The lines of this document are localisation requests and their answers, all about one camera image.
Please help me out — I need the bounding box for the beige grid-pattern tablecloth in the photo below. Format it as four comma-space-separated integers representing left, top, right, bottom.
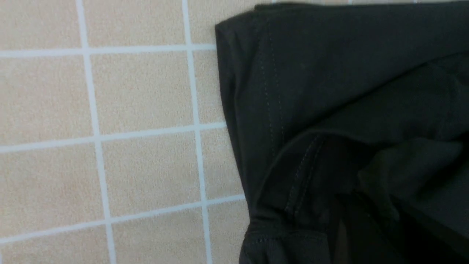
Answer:
1, 0, 261, 264

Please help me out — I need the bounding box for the dark gray long-sleeve shirt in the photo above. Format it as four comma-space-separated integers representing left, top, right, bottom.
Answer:
215, 1, 469, 264

